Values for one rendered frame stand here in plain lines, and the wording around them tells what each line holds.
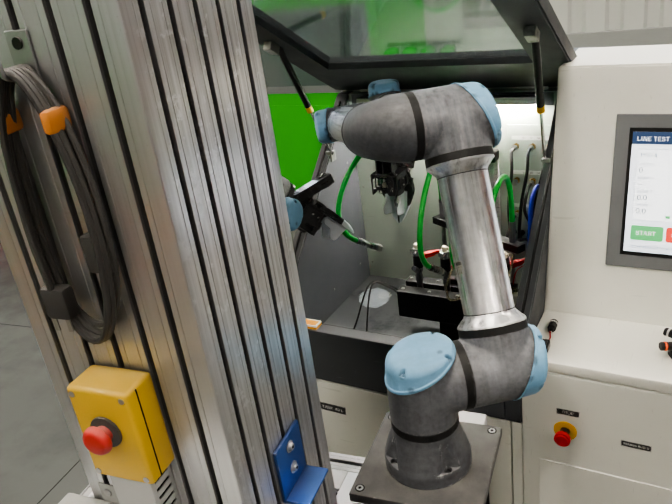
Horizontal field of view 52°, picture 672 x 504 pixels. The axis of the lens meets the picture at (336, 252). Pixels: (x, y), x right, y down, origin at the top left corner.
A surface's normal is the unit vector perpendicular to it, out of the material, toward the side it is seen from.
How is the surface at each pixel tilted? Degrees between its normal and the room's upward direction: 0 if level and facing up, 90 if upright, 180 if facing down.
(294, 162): 90
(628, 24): 90
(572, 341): 0
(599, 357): 0
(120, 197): 90
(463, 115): 64
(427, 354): 7
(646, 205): 76
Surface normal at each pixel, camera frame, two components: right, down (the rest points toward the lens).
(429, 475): -0.07, 0.14
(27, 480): -0.13, -0.90
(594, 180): -0.49, 0.20
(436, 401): 0.17, 0.39
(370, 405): -0.47, 0.43
